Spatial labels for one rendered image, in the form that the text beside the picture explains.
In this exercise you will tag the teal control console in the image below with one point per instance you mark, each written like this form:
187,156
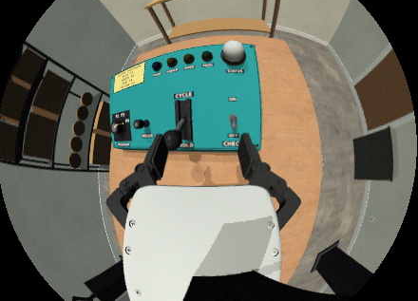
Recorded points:
222,89

